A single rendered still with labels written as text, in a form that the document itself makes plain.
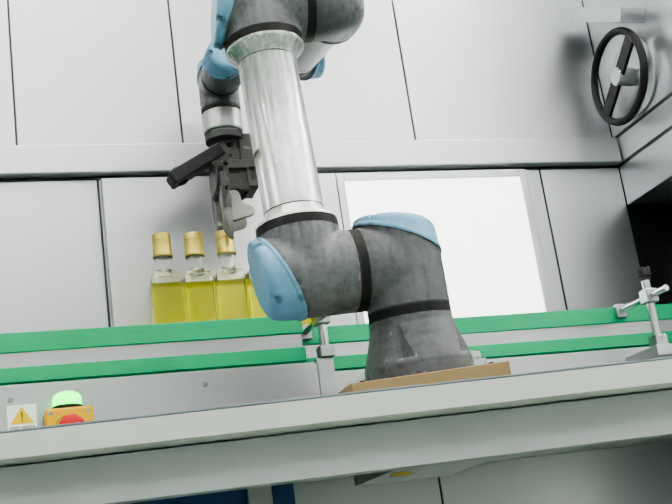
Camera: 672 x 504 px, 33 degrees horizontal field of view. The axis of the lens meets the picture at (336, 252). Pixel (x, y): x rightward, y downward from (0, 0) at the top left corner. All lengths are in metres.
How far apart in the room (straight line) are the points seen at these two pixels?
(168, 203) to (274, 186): 0.67
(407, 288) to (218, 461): 0.34
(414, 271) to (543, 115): 1.12
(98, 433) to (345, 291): 0.37
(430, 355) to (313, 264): 0.20
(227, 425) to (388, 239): 0.34
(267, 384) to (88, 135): 0.69
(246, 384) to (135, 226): 0.47
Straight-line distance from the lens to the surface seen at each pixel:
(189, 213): 2.24
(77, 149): 2.27
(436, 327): 1.55
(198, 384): 1.86
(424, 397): 1.49
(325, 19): 1.72
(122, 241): 2.20
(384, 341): 1.55
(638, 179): 2.60
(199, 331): 1.90
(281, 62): 1.66
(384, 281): 1.55
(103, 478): 1.48
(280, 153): 1.60
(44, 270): 2.20
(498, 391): 1.51
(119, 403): 1.84
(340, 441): 1.50
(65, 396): 1.78
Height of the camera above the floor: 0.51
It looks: 16 degrees up
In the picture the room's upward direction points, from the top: 8 degrees counter-clockwise
